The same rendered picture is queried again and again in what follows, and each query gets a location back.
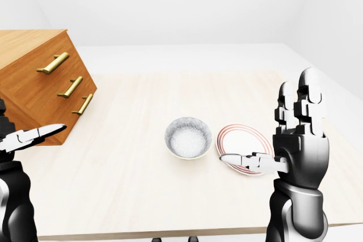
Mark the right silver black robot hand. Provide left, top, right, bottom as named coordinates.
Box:
left=220, top=67, right=331, bottom=190

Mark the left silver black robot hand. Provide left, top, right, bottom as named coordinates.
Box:
left=0, top=99, right=68, bottom=164

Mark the wooden cabinet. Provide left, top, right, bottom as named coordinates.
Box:
left=0, top=28, right=98, bottom=146

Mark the grey speckled bowl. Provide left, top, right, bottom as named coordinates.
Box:
left=164, top=116, right=213, bottom=161

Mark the large wooden drawer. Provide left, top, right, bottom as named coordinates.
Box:
left=0, top=32, right=80, bottom=102

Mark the white plate with red rings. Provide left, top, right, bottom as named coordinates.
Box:
left=216, top=124, right=275, bottom=177

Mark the long brass drawer handle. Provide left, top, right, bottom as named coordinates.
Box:
left=36, top=52, right=70, bottom=75

